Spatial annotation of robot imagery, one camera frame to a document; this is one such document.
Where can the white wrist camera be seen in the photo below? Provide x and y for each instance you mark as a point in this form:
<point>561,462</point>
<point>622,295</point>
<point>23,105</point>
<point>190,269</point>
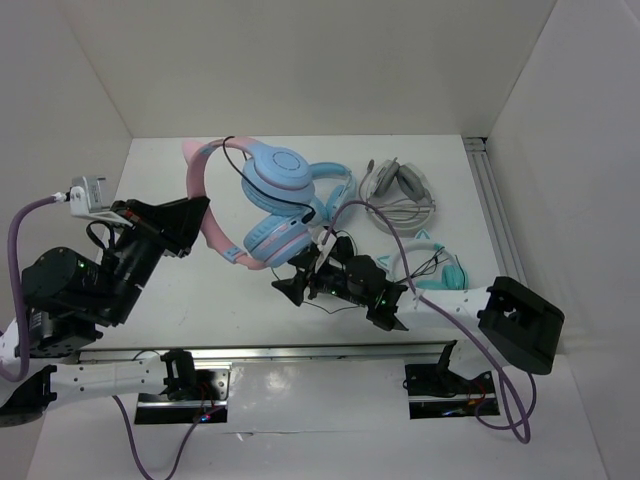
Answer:
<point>324,241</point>
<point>87,198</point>

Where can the aluminium rail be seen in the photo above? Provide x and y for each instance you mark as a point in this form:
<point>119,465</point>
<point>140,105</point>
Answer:
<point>428,350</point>
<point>502,239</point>

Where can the white teal cat-ear headphones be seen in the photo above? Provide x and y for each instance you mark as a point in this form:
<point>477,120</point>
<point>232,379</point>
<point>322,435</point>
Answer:
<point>431,265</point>

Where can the small black on-ear headphones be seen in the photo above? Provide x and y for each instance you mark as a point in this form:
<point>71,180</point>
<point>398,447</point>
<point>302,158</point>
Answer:
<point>345,245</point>

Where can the pink blue cat-ear headphones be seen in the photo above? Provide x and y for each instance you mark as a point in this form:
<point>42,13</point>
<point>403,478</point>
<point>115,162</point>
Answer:
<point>274,179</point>

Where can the aluminium rail front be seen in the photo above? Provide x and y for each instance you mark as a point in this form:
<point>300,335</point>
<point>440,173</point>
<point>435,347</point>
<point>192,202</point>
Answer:
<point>428,350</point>

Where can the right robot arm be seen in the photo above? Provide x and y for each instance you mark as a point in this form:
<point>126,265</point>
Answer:
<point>503,324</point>

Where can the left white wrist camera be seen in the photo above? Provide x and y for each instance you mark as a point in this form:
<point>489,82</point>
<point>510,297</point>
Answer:
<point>87,198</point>

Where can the white grey gaming headset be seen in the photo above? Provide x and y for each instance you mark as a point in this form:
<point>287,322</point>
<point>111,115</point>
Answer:
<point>401,192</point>

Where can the aluminium rail right side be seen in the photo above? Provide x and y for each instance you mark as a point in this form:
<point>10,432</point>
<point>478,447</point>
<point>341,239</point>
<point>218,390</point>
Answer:
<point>502,239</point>

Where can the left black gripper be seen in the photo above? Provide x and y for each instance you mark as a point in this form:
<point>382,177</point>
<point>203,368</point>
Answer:
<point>173,225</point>

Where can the light blue over-ear headphones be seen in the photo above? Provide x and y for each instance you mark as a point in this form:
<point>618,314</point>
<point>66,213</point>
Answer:
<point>343,190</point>

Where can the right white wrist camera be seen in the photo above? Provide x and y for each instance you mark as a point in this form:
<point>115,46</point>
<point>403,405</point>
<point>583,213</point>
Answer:
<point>324,241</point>

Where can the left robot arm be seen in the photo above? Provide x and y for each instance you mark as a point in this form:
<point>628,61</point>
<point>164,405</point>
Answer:
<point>65,301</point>

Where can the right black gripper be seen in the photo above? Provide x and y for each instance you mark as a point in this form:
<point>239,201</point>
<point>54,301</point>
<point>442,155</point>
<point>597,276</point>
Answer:
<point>294,287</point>

